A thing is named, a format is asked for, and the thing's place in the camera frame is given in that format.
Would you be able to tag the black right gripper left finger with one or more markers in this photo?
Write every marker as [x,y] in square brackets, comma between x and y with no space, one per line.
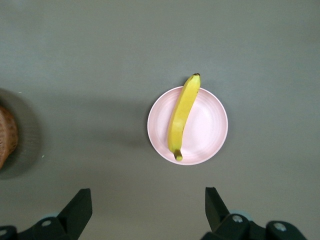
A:
[72,215]

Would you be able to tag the pink plate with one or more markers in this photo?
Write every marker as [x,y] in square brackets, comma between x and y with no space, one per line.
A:
[207,130]

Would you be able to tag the brown wicker basket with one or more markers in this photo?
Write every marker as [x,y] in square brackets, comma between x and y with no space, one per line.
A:
[7,135]

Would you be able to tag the yellow banana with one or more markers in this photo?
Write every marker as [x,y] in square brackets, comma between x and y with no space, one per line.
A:
[182,112]

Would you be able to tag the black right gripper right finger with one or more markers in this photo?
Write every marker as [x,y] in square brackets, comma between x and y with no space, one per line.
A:
[220,215]

